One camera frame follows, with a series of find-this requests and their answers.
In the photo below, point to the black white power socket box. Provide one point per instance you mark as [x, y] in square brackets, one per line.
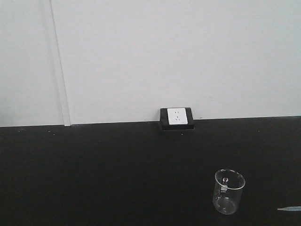
[176, 118]

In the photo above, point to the transparent plastic pipette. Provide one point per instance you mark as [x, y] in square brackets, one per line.
[291, 208]

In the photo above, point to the clear glass beaker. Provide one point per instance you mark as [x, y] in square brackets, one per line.
[228, 189]

